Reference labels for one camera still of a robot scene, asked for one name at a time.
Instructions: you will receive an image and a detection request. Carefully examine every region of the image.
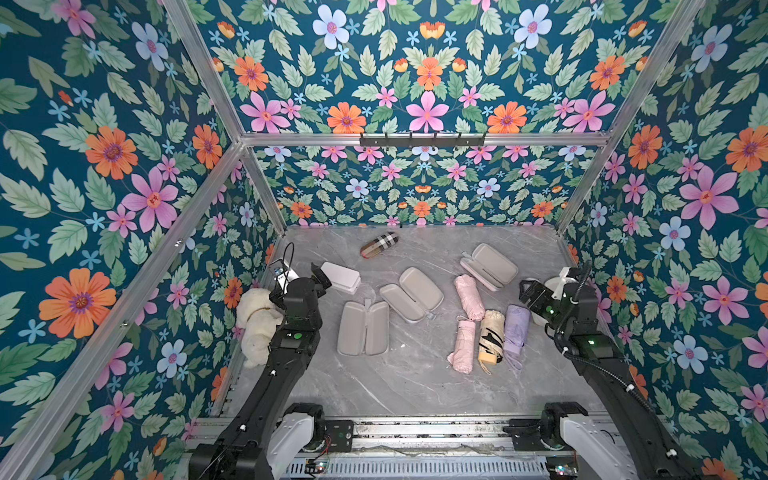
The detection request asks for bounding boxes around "pink umbrella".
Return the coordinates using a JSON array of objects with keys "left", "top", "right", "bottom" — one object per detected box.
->
[
  {"left": 447, "top": 320, "right": 476, "bottom": 374},
  {"left": 454, "top": 275, "right": 485, "bottom": 321}
]

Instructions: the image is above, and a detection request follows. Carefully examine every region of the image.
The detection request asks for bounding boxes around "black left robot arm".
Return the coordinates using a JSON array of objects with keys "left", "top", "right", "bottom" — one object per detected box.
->
[{"left": 188, "top": 264, "right": 332, "bottom": 479}]

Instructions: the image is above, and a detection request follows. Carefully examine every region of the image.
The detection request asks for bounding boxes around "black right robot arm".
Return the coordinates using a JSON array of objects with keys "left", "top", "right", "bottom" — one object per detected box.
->
[{"left": 520, "top": 278, "right": 703, "bottom": 479}]

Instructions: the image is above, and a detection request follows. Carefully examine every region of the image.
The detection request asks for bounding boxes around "closed white umbrella case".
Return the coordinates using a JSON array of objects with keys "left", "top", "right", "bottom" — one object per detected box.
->
[{"left": 321, "top": 262, "right": 361, "bottom": 295}]

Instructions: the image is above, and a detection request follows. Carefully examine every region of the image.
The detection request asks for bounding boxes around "lilac folded umbrella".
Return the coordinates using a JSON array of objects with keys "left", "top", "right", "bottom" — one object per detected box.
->
[{"left": 503, "top": 304, "right": 532, "bottom": 370}]

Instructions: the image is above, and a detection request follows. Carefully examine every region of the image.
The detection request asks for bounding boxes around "beige black striped umbrella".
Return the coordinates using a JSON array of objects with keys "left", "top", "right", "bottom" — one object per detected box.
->
[{"left": 477, "top": 310, "right": 505, "bottom": 375}]

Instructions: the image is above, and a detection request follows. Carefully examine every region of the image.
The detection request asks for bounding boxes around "cream plush teddy bear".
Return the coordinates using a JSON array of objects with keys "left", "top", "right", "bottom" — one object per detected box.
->
[{"left": 236, "top": 288, "right": 283, "bottom": 369}]

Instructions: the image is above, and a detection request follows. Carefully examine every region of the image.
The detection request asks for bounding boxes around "open pink-edged grey case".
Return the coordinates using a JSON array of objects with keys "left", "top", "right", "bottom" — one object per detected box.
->
[{"left": 460, "top": 243, "right": 519, "bottom": 292}]

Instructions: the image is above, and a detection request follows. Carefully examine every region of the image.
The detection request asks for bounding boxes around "open grey case centre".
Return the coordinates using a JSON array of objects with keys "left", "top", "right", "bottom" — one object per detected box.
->
[{"left": 379, "top": 267, "right": 444, "bottom": 323}]

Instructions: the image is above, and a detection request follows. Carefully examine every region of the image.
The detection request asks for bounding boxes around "white ventilation grille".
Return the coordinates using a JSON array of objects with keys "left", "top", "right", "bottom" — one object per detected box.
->
[{"left": 281, "top": 456, "right": 550, "bottom": 479}]

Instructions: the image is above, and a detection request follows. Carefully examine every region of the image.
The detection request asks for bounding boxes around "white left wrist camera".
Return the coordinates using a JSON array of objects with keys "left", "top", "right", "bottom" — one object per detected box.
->
[{"left": 268, "top": 259, "right": 299, "bottom": 292}]

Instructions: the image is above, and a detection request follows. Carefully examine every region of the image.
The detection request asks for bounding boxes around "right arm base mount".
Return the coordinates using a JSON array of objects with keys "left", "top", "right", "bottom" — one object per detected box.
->
[{"left": 502, "top": 401, "right": 640, "bottom": 480}]

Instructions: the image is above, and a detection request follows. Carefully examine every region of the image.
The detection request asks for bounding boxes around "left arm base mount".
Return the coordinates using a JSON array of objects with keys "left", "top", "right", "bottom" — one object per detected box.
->
[{"left": 266, "top": 403, "right": 355, "bottom": 479}]

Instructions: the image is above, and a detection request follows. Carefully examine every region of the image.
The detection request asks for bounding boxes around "metal hook rail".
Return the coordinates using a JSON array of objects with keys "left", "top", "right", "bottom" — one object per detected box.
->
[{"left": 358, "top": 133, "right": 486, "bottom": 149}]

